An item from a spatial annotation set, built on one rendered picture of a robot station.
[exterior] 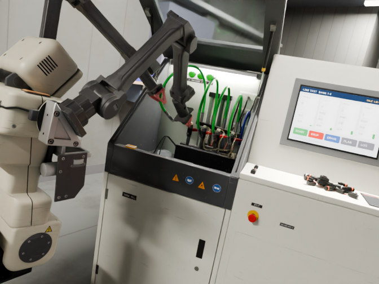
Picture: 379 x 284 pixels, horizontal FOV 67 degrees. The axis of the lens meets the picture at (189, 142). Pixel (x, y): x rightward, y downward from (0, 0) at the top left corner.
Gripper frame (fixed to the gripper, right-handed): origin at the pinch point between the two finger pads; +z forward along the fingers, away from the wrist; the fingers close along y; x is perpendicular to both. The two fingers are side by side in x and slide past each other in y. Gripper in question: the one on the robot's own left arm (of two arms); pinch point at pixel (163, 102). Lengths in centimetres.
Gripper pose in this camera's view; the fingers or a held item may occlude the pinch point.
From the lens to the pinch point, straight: 152.9
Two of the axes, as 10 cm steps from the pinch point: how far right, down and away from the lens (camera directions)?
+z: 5.4, 7.5, 3.7
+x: -6.7, 6.6, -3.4
